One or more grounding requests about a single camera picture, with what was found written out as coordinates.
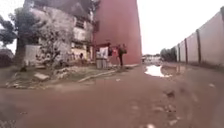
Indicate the grey weathered building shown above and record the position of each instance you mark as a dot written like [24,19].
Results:
[66,30]

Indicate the long pale boundary wall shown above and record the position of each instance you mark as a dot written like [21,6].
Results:
[208,41]

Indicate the bare bush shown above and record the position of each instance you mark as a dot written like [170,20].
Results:
[51,45]

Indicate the puddle of water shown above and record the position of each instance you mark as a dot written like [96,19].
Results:
[154,70]

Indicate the red tall building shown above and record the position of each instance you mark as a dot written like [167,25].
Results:
[118,26]

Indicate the tree with dark foliage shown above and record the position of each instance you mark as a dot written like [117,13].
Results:
[10,30]

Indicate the distant trees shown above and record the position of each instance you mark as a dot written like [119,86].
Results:
[168,54]

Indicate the reddish brown dirt road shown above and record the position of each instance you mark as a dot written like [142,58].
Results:
[110,100]

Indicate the person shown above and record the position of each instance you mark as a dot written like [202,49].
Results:
[121,53]

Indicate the rubble strewn ground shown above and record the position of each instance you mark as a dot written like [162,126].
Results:
[56,76]

